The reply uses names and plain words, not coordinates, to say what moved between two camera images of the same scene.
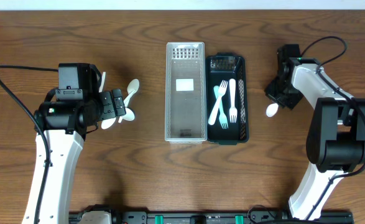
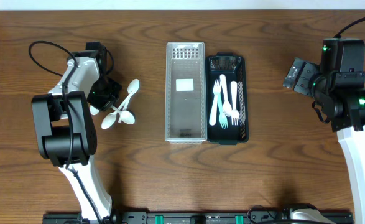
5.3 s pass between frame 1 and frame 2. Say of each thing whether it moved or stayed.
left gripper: moved
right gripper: moved
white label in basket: stayed
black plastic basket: stayed
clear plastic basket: stayed
